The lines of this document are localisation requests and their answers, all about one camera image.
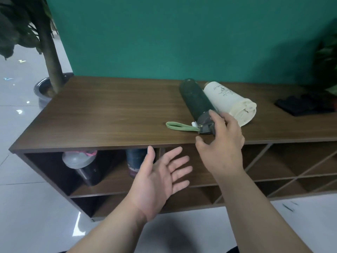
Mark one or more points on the person's left hand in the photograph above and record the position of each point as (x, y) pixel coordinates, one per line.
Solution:
(152, 187)

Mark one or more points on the person's right hand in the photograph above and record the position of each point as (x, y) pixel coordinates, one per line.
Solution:
(223, 147)

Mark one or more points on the person's left thumb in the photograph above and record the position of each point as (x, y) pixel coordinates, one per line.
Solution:
(150, 158)

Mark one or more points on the person's right thumb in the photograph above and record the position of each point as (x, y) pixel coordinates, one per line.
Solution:
(202, 144)

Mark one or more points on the person's left little finger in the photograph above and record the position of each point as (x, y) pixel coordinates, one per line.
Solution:
(181, 186)

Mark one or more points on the person's left middle finger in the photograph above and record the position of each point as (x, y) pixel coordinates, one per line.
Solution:
(179, 165)

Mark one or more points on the person's right forearm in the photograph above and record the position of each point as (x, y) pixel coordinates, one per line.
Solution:
(255, 216)

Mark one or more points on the person's left forearm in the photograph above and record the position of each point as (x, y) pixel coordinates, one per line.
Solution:
(105, 237)

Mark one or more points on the dark blue bottle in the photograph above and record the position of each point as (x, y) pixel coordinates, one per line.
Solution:
(134, 160)

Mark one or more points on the cream white printed bottle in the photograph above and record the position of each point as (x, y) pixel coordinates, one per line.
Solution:
(229, 102)

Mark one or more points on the brown wooden shelf cabinet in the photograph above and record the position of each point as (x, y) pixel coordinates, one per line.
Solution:
(105, 113)

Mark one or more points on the black shaker bottle grey lid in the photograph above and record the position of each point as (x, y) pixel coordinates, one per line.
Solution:
(84, 168)

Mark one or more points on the black folded cloth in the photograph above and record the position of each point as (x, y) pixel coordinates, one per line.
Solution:
(302, 104)

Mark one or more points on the grey round plant pot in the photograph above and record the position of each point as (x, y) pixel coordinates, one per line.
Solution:
(39, 92)

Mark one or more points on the tall potted tree plant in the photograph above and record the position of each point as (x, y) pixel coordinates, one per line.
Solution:
(51, 55)

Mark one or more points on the green leafy plant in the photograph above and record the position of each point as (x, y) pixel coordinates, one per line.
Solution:
(327, 65)

